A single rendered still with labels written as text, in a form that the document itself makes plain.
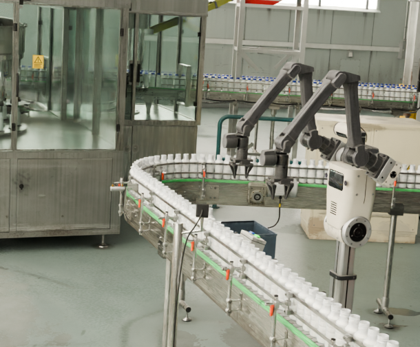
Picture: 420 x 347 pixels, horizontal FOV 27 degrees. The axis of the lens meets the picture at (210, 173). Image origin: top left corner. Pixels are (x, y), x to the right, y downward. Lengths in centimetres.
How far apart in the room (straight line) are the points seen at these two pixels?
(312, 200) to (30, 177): 257
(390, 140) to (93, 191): 291
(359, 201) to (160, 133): 572
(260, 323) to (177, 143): 633
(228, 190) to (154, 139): 373
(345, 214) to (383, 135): 436
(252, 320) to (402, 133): 511
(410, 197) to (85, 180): 287
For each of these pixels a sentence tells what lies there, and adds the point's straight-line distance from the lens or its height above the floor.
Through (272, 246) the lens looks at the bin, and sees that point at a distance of 490.
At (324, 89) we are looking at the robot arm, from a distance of 386.
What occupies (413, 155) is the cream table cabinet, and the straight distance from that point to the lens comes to 864.
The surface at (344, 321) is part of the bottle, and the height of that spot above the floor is 113.
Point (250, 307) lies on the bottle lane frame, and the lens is 371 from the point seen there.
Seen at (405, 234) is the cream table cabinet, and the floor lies 9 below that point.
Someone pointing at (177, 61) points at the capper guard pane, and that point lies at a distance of 970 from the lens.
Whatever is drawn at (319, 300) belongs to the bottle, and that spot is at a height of 114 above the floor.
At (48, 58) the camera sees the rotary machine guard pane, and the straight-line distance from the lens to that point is 741.
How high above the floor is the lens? 217
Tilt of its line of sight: 11 degrees down
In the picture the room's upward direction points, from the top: 3 degrees clockwise
